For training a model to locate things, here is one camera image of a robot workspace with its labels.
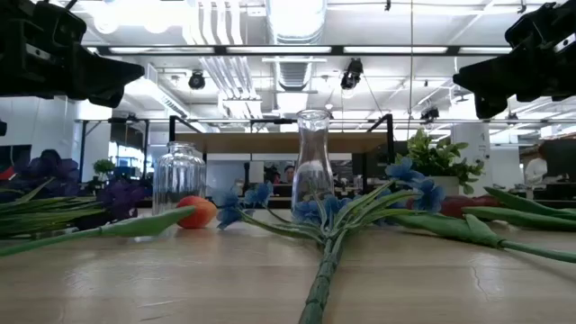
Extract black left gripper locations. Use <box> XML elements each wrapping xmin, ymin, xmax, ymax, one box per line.
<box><xmin>0</xmin><ymin>0</ymin><xmax>146</xmax><ymax>109</ymax></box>

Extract thin hanging cable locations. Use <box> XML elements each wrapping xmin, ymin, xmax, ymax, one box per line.
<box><xmin>407</xmin><ymin>0</ymin><xmax>415</xmax><ymax>140</ymax></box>

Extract short ribbed glass jar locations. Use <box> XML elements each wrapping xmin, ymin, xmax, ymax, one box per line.
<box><xmin>151</xmin><ymin>140</ymin><xmax>207</xmax><ymax>217</ymax></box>

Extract wooden shelf black metal frame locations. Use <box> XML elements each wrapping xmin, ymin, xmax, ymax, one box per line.
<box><xmin>168</xmin><ymin>112</ymin><xmax>397</xmax><ymax>212</ymax></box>

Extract green plant in white pot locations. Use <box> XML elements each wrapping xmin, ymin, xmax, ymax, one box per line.
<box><xmin>395</xmin><ymin>129</ymin><xmax>486</xmax><ymax>199</ymax></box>

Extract tall clear glass vase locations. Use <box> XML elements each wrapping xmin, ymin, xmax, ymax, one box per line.
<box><xmin>291</xmin><ymin>109</ymin><xmax>337</xmax><ymax>224</ymax></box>

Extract blue artificial flower sprig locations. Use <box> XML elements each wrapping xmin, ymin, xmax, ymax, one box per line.
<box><xmin>211</xmin><ymin>156</ymin><xmax>447</xmax><ymax>324</ymax></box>

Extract silver ventilation duct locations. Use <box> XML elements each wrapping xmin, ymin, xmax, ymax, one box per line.
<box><xmin>265</xmin><ymin>0</ymin><xmax>329</xmax><ymax>91</ymax></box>

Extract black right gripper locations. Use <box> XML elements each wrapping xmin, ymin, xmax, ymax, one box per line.
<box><xmin>452</xmin><ymin>0</ymin><xmax>576</xmax><ymax>121</ymax></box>

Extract small background potted plant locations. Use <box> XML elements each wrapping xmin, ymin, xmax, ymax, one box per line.
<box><xmin>93</xmin><ymin>158</ymin><xmax>116</xmax><ymax>181</ymax></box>

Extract purple artificial flower bunch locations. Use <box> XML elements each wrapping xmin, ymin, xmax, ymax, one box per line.
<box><xmin>0</xmin><ymin>149</ymin><xmax>146</xmax><ymax>242</ymax></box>

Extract black monitor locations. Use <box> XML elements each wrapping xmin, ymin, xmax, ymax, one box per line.
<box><xmin>0</xmin><ymin>143</ymin><xmax>32</xmax><ymax>175</ymax></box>
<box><xmin>543</xmin><ymin>138</ymin><xmax>576</xmax><ymax>179</ymax></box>

